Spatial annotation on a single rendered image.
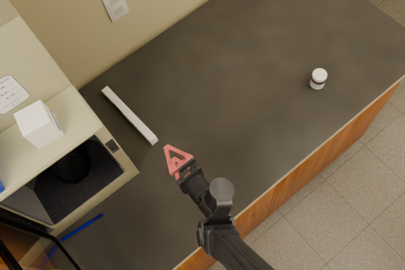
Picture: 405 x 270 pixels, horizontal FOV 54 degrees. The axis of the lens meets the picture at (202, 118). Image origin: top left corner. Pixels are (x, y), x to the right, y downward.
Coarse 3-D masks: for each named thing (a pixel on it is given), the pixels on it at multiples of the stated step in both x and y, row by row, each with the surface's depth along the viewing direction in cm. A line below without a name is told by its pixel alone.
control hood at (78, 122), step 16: (64, 96) 76; (80, 96) 76; (64, 112) 75; (80, 112) 74; (16, 128) 74; (64, 128) 73; (80, 128) 73; (96, 128) 73; (0, 144) 73; (16, 144) 73; (32, 144) 72; (48, 144) 72; (64, 144) 72; (0, 160) 72; (16, 160) 71; (32, 160) 71; (48, 160) 71; (0, 176) 70; (16, 176) 70; (32, 176) 70
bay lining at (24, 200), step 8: (24, 184) 116; (32, 184) 121; (16, 192) 106; (24, 192) 112; (32, 192) 119; (8, 200) 96; (16, 200) 101; (24, 200) 107; (32, 200) 113; (8, 208) 94; (16, 208) 97; (24, 208) 103; (32, 208) 108; (40, 208) 116; (32, 216) 104; (40, 216) 110; (48, 216) 117; (48, 224) 113
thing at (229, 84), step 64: (256, 0) 154; (320, 0) 151; (128, 64) 147; (192, 64) 144; (256, 64) 142; (320, 64) 139; (384, 64) 137; (128, 128) 136; (192, 128) 133; (256, 128) 131; (320, 128) 129; (128, 192) 126; (256, 192) 122; (128, 256) 118
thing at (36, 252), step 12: (0, 228) 85; (12, 228) 92; (12, 240) 86; (24, 240) 92; (36, 240) 100; (48, 240) 109; (0, 252) 77; (12, 252) 81; (24, 252) 87; (36, 252) 93; (48, 252) 101; (60, 252) 110; (24, 264) 81; (36, 264) 87; (48, 264) 94; (60, 264) 102; (72, 264) 111
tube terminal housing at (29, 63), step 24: (24, 24) 61; (0, 48) 61; (24, 48) 64; (0, 72) 64; (24, 72) 68; (48, 72) 71; (48, 96) 76; (0, 120) 72; (24, 216) 102; (72, 216) 120
